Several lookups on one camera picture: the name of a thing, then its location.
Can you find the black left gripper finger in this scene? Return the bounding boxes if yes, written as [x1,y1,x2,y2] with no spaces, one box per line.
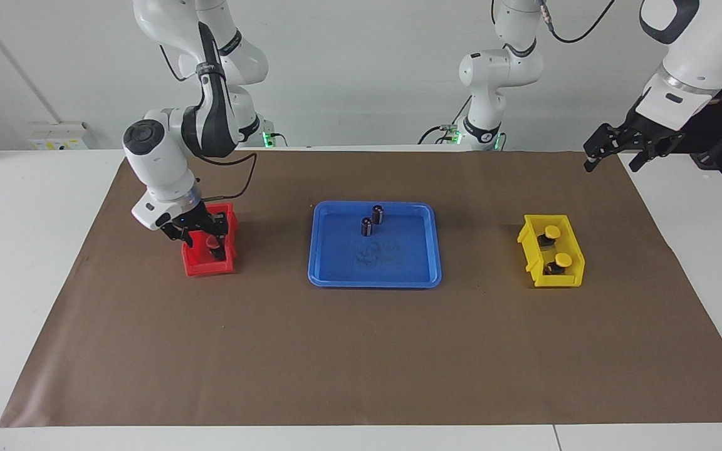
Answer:
[583,123,617,173]
[629,135,672,173]

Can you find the blue plastic tray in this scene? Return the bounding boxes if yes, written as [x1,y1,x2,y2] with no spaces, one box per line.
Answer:
[308,200,443,289]

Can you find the red plastic bin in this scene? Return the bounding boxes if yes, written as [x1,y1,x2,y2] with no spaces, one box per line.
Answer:
[182,202,238,277]

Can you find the yellow plastic bin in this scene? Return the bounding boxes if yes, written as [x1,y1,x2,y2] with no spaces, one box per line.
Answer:
[517,214,586,289]

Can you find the brown table mat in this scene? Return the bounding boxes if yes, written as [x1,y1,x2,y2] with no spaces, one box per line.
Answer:
[0,148,722,428]

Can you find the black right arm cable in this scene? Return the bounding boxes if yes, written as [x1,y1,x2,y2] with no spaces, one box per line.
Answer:
[195,150,258,204]

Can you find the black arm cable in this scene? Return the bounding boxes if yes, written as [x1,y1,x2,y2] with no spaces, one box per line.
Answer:
[195,150,258,204]
[536,0,617,44]

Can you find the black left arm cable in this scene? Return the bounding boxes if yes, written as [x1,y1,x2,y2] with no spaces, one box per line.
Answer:
[536,0,617,44]

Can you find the white wall socket box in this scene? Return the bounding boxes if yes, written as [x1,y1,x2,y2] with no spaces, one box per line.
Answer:
[28,122,89,151]

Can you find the black left base cable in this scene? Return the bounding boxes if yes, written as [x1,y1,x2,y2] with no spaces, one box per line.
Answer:
[417,94,471,146]

